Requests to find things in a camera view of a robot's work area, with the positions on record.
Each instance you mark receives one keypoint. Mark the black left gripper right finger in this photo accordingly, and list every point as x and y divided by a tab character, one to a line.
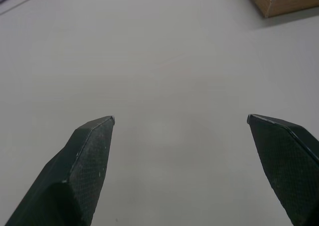
289	166

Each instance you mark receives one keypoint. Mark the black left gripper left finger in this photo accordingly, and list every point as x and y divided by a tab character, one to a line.
74	176

